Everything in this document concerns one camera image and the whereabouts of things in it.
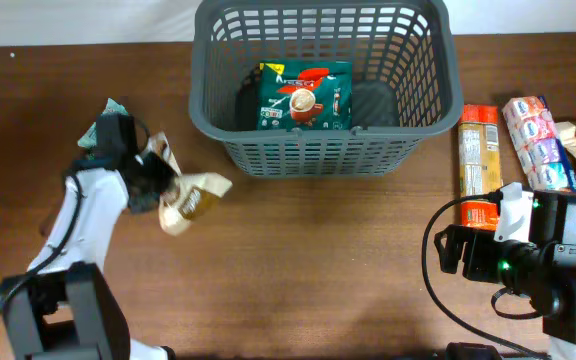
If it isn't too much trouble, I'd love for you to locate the beige brown bread bag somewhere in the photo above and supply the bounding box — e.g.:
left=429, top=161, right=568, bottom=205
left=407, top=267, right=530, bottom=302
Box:
left=142, top=132, right=232, bottom=236

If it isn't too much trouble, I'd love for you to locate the teal wet wipes pack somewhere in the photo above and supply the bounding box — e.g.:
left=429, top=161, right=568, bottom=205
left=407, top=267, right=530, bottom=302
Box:
left=77, top=98, right=129, bottom=149

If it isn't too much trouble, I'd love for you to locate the orange spaghetti package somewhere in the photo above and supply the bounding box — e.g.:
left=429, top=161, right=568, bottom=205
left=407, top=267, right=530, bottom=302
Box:
left=457, top=105, right=503, bottom=231

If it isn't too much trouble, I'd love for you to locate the green Nescafe coffee bag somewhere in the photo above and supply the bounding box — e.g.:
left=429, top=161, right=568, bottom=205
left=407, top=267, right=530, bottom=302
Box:
left=256, top=60, right=352, bottom=130

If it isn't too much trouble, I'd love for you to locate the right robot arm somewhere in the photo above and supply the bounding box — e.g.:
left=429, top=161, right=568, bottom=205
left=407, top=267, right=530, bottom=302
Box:
left=422, top=190, right=576, bottom=359

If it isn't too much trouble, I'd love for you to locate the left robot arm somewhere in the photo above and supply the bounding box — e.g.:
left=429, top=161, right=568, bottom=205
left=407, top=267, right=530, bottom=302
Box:
left=0, top=113, right=175, bottom=360

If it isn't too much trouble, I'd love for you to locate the Kleenex tissue multipack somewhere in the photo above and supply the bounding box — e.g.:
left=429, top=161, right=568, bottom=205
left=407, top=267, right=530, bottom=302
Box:
left=502, top=96, right=576, bottom=192

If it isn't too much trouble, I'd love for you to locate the grey plastic basket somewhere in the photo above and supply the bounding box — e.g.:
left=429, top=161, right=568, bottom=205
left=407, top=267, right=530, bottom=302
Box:
left=189, top=0, right=464, bottom=178

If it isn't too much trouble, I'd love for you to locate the right black cable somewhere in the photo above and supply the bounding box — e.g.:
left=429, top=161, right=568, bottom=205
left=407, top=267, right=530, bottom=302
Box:
left=420, top=193, right=549, bottom=360

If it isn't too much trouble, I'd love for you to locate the black cable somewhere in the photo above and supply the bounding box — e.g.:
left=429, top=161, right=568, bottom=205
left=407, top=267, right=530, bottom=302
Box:
left=420, top=193, right=549, bottom=360
left=0, top=169, right=84, bottom=360

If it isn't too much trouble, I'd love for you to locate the left black cable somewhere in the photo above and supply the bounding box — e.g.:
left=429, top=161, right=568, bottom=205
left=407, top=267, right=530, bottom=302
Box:
left=0, top=169, right=84, bottom=360

